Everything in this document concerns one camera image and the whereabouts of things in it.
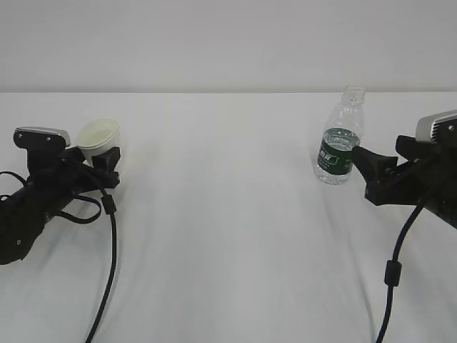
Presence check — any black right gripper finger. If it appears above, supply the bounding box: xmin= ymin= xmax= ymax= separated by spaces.
xmin=351 ymin=146 xmax=398 ymax=184

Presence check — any black left strap loop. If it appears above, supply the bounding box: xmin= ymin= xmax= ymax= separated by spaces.
xmin=53 ymin=192 xmax=103 ymax=224

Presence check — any clear green-label water bottle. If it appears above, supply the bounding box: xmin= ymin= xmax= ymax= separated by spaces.
xmin=314 ymin=85 xmax=366 ymax=185

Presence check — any thin black left cable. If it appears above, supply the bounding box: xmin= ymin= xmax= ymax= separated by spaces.
xmin=0 ymin=170 xmax=29 ymax=201

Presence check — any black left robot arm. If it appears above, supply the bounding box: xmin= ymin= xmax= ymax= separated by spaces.
xmin=1 ymin=146 xmax=121 ymax=265

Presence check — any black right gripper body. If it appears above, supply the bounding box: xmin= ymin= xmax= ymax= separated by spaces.
xmin=365 ymin=136 xmax=456 ymax=207

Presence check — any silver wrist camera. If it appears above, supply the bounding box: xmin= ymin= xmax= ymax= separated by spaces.
xmin=415 ymin=109 xmax=456 ymax=143
xmin=14 ymin=126 xmax=71 ymax=149

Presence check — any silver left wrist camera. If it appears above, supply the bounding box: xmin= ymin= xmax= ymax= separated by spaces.
xmin=14 ymin=126 xmax=71 ymax=149

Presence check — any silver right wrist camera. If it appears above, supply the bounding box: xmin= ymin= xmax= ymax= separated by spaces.
xmin=415 ymin=109 xmax=456 ymax=143

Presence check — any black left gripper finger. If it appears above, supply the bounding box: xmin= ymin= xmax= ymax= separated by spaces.
xmin=93 ymin=146 xmax=121 ymax=173

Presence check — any white paper cup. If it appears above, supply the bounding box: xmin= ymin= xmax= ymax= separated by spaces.
xmin=76 ymin=119 xmax=122 ymax=166

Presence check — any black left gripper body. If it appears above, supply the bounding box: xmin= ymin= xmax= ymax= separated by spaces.
xmin=62 ymin=147 xmax=120 ymax=189

